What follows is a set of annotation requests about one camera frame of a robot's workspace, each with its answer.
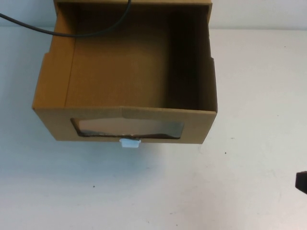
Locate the white plastic drawer handle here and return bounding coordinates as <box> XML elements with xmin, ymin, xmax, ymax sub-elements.
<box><xmin>119</xmin><ymin>138</ymin><xmax>142</xmax><ymax>149</ymax></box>

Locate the cardboard drawer box shell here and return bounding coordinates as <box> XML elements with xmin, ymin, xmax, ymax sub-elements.
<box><xmin>53</xmin><ymin>0</ymin><xmax>214</xmax><ymax>12</ymax></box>

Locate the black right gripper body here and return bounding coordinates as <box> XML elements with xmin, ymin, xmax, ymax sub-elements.
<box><xmin>295</xmin><ymin>170</ymin><xmax>307</xmax><ymax>194</ymax></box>

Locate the black cable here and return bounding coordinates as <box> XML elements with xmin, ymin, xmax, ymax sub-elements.
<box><xmin>0</xmin><ymin>0</ymin><xmax>132</xmax><ymax>38</ymax></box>

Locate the cardboard drawer with window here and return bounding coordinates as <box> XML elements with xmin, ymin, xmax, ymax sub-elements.
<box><xmin>32</xmin><ymin>1</ymin><xmax>219</xmax><ymax>145</ymax></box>

